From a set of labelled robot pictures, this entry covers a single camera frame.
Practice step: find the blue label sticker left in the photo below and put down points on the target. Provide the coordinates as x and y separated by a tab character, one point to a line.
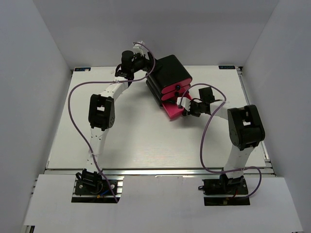
82	69

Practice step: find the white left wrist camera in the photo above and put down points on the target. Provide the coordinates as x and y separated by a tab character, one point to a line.
138	48

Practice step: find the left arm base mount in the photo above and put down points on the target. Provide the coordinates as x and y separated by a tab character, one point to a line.
93	188

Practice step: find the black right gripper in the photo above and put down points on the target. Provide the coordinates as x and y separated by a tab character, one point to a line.
191	112

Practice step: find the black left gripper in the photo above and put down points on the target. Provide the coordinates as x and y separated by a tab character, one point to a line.
148	63

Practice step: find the aluminium right side rail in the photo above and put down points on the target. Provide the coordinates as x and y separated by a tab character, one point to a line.
255	118

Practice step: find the blue label sticker right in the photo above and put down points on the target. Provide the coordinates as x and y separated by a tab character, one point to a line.
226	67

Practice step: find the aluminium front rail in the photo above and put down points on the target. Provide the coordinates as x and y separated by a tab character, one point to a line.
118	172

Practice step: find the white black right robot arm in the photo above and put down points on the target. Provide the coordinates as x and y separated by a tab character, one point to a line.
245	128

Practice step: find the pink bottom drawer black knob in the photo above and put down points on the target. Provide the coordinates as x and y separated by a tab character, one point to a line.
171	108

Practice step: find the aluminium rail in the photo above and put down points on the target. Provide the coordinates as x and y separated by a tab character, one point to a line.
118	172
255	118

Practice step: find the black drawer cabinet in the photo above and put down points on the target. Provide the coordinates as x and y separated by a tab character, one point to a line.
170	72

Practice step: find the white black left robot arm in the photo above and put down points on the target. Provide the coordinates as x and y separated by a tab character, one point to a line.
101	115

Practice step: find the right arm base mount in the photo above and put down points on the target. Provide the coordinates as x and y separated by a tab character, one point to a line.
216	193

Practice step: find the blue label sticker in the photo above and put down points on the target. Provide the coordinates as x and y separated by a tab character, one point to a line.
82	69
226	67

